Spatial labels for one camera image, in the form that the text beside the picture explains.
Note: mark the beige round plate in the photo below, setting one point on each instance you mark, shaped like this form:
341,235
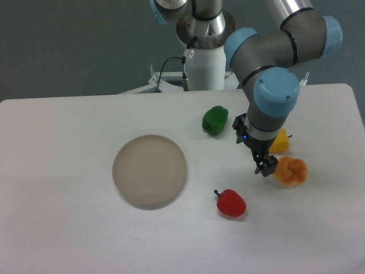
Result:
149,171

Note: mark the white metal base frame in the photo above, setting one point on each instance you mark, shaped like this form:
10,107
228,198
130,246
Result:
162,84

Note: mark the green toy pepper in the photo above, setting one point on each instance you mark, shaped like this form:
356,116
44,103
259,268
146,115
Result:
214,120

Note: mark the yellow toy pepper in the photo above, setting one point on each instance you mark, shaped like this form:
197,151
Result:
281,143

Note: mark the red toy pepper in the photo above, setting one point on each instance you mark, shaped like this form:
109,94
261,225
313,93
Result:
230,203

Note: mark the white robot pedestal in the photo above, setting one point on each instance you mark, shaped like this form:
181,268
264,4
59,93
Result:
204,60

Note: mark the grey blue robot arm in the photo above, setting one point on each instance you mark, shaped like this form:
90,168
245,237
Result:
261,65

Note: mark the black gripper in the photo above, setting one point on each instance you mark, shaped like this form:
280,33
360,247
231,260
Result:
259,142

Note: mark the knotted bread roll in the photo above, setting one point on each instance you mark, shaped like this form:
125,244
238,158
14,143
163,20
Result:
290,171

